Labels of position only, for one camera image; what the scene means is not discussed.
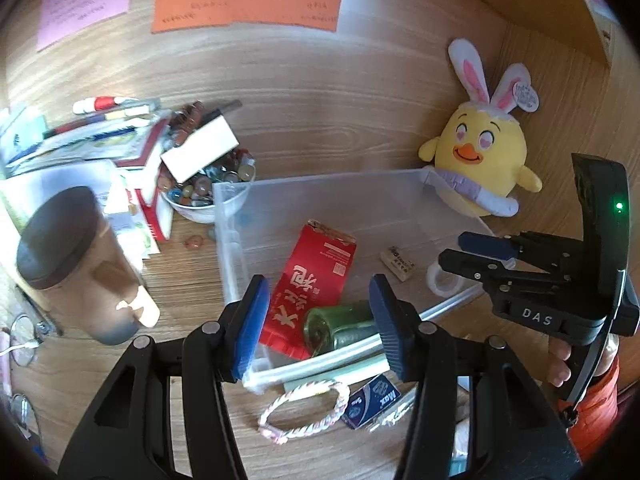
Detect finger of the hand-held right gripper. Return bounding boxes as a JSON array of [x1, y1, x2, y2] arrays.
[[457, 230, 586, 273], [438, 248, 566, 306]]

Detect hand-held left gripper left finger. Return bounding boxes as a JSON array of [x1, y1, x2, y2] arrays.
[[57, 274, 271, 480]]

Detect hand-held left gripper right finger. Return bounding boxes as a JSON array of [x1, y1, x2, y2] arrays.
[[368, 273, 583, 480]]

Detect green glass bottle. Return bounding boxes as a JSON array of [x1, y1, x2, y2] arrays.
[[302, 300, 383, 358]]

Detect pink white braided bracelet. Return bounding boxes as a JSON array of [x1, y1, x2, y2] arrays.
[[257, 381, 351, 445]]

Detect clear plastic storage box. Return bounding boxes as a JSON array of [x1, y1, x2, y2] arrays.
[[212, 167, 511, 396]]

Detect person's right hand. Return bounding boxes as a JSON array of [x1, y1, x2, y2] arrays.
[[546, 336, 574, 388]]

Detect white tape roll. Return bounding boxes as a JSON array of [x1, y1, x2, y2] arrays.
[[426, 261, 467, 297]]

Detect beige eraser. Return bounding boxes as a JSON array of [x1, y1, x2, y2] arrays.
[[380, 246, 416, 280]]

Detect red paper packet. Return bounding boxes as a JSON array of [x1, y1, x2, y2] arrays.
[[258, 219, 357, 361]]

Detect blue staple box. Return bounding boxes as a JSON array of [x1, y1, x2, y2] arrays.
[[341, 374, 403, 430]]

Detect yellow chick plush toy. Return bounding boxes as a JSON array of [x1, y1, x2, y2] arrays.
[[419, 38, 543, 218]]

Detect white bowl of marbles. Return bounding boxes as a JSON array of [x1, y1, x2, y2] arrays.
[[157, 147, 257, 208]]

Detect white cardboard box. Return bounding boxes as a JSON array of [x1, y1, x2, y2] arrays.
[[160, 115, 238, 183]]

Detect brown tumbler with dark lid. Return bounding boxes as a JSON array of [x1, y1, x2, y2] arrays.
[[16, 186, 161, 346]]

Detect grey utility knife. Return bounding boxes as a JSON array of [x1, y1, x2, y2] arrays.
[[200, 101, 243, 121]]

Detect eyeglasses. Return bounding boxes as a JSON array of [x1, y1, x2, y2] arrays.
[[0, 312, 42, 441]]

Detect pile of booklets and papers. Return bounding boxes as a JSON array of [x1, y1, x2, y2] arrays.
[[0, 100, 175, 261]]

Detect red white marker pen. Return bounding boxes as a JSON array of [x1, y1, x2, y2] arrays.
[[72, 96, 128, 115]]

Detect orange paper sheet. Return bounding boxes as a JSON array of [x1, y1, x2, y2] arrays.
[[151, 0, 345, 35]]

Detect pink paper sheet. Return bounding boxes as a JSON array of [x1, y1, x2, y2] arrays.
[[36, 0, 137, 52]]

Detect brown bead string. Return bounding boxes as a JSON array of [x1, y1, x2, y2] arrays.
[[170, 101, 207, 148]]

